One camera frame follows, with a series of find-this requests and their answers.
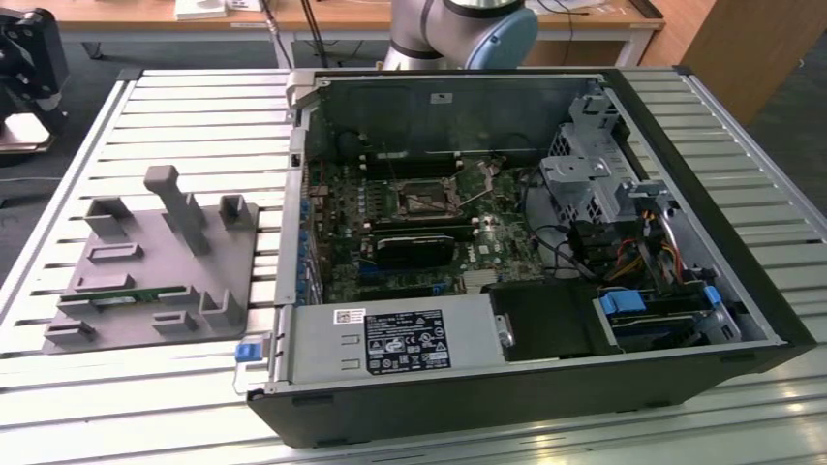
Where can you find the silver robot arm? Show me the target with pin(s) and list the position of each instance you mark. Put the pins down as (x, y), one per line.
(421, 29)

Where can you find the black RAM slot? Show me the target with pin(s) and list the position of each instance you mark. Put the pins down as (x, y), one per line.
(421, 224)
(424, 233)
(414, 157)

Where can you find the CPU socket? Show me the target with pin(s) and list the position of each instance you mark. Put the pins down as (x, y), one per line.
(424, 198)

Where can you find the black graphics card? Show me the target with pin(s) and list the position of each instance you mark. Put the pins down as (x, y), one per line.
(414, 252)

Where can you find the green motherboard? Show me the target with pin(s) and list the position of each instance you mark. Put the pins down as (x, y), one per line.
(505, 227)

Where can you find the small silver heat sink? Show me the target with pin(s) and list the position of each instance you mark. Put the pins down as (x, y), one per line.
(482, 282)

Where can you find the silver power supply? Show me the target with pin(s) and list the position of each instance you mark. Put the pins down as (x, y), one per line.
(310, 339)

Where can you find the metal drive cage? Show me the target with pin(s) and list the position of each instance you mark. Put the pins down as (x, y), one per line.
(576, 169)

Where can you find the blue plastic case latch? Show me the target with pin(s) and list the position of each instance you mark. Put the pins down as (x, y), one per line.
(253, 352)

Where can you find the hard disk in blue carrier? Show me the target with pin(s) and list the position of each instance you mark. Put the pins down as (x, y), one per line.
(624, 302)

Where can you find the black PC case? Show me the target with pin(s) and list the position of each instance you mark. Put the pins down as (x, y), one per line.
(453, 412)

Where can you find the grey plastic parts rack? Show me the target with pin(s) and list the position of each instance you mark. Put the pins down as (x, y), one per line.
(156, 261)

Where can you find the green RAM stick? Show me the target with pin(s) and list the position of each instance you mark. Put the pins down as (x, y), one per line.
(140, 294)

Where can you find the blue plastic bay latch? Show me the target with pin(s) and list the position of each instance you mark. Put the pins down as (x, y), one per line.
(712, 296)

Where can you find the white box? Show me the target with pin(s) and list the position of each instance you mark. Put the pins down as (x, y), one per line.
(202, 9)

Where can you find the wooden desk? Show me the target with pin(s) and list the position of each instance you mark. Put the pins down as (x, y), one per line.
(130, 17)

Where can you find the wooden cabinet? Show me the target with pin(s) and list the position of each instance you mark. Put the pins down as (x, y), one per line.
(744, 48)

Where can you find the pale stand plate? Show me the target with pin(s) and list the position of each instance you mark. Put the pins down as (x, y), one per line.
(23, 135)

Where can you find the black device on stand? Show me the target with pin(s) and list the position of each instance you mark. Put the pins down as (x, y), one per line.
(33, 58)

